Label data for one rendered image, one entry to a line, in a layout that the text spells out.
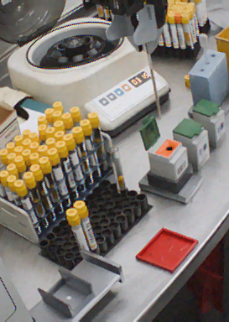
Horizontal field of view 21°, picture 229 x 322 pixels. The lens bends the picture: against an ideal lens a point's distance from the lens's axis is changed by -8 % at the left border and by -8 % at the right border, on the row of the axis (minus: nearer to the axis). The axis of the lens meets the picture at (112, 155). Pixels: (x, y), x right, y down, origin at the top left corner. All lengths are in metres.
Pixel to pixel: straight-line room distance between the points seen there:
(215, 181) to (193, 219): 0.09
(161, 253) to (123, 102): 0.34
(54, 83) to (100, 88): 0.09
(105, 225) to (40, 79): 0.32
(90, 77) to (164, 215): 0.29
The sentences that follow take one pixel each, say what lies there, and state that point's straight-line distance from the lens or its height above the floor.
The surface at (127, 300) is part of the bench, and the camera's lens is 0.85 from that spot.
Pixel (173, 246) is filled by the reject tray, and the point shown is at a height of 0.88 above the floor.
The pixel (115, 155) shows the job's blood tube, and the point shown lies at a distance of 0.93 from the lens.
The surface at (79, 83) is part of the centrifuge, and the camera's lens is 1.09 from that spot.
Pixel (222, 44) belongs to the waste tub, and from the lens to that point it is 1.21.
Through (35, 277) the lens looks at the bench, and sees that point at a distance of 0.91.
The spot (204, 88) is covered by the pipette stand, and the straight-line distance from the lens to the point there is 1.09.
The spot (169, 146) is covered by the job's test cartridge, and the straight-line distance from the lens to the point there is 0.96.
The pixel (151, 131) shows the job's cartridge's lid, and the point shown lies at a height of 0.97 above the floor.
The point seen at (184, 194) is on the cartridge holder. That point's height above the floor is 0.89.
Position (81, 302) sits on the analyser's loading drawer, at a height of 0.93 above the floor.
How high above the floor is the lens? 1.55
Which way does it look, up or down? 39 degrees down
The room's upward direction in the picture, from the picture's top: 12 degrees counter-clockwise
